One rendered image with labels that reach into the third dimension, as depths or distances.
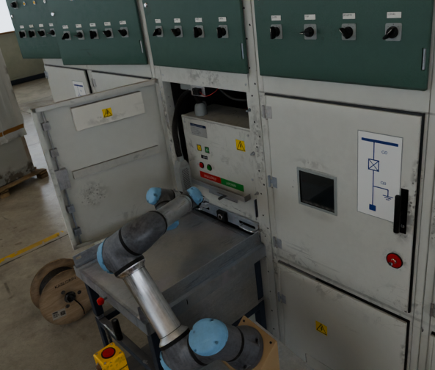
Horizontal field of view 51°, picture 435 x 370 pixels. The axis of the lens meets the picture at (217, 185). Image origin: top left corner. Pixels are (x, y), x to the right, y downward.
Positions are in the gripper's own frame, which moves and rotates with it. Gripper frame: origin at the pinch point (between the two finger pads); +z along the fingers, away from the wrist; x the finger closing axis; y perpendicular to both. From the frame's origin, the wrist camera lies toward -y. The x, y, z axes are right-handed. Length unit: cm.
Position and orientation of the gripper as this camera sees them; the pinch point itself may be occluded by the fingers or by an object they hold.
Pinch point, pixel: (205, 201)
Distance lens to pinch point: 221.1
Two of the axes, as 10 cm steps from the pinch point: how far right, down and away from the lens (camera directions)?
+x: 2.4, -9.7, -0.8
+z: 7.0, 1.2, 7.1
